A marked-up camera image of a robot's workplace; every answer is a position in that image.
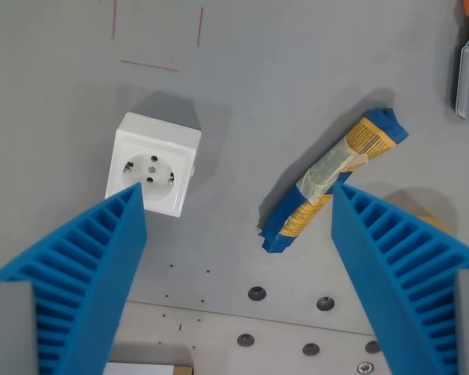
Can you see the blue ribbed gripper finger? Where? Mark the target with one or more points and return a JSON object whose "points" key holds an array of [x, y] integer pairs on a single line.
{"points": [[406, 273], [82, 265]]}

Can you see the blue and yellow taped bag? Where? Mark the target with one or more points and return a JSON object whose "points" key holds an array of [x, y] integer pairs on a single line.
{"points": [[320, 176]]}

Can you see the yellow tape roll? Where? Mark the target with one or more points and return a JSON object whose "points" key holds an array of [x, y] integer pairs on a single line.
{"points": [[432, 223]]}

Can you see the dark countersunk bolt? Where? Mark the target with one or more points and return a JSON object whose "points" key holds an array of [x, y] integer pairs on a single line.
{"points": [[371, 346], [245, 340], [324, 303]]}

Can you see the silver cross-head screw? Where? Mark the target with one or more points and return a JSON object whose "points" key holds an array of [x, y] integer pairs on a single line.
{"points": [[364, 367]]}

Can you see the white wall socket box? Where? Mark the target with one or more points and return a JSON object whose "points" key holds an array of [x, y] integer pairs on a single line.
{"points": [[156, 156]]}

